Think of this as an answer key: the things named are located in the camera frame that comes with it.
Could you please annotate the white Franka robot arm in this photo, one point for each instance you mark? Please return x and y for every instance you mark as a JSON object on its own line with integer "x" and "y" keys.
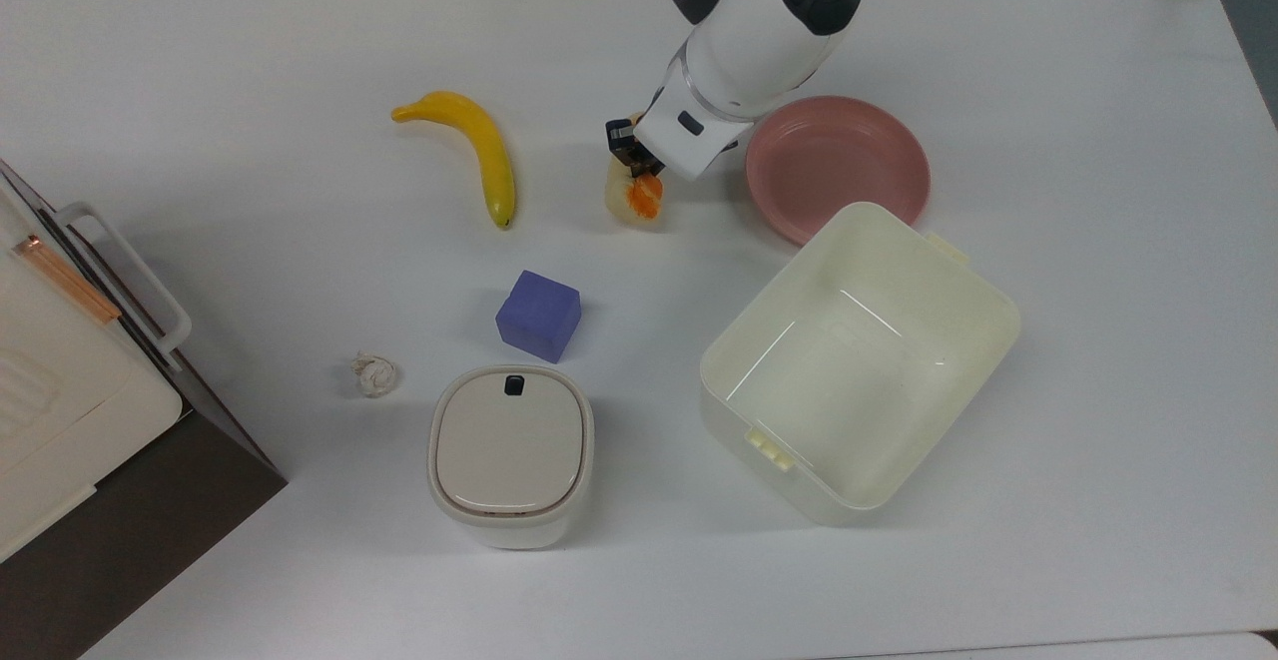
{"x": 764, "y": 21}

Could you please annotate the crumpled white paper ball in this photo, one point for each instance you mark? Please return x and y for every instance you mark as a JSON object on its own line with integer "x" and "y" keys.
{"x": 375, "y": 374}

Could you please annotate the pink round plate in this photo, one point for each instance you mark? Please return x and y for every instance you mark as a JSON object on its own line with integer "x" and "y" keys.
{"x": 839, "y": 166}

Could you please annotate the Franka gripper body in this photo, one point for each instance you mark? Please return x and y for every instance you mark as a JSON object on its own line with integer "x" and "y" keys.
{"x": 689, "y": 136}

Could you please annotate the small beige lidded trash can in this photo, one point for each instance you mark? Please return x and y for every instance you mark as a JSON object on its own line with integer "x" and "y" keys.
{"x": 510, "y": 450}

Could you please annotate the purple foam cube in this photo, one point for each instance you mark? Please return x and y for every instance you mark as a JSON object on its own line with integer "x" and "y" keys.
{"x": 539, "y": 316}

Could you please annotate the orange glazed bread roll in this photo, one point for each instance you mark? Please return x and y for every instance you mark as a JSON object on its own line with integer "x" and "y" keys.
{"x": 639, "y": 201}

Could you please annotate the cream plastic storage bin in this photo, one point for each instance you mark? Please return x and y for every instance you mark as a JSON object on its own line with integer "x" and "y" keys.
{"x": 859, "y": 370}

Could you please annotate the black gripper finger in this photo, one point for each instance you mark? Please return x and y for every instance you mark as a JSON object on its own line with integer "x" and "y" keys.
{"x": 621, "y": 141}
{"x": 651, "y": 167}

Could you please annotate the yellow banana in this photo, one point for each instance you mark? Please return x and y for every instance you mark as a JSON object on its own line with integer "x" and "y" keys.
{"x": 486, "y": 146}

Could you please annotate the white toaster oven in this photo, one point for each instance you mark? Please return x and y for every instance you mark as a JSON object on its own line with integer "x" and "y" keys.
{"x": 70, "y": 410}

